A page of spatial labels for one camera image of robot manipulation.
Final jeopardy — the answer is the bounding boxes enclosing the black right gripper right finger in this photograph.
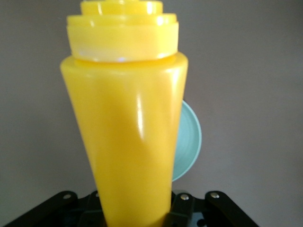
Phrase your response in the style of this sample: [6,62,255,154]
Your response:
[163,189,261,227]

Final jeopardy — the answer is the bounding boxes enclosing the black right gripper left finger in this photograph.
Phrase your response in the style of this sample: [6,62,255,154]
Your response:
[4,190,107,227]

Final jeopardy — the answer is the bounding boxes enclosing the yellow mustard squeeze bottle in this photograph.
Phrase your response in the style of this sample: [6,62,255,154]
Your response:
[59,0,189,227]

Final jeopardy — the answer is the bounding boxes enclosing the mint green plate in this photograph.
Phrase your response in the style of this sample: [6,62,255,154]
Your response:
[172,99,203,183]

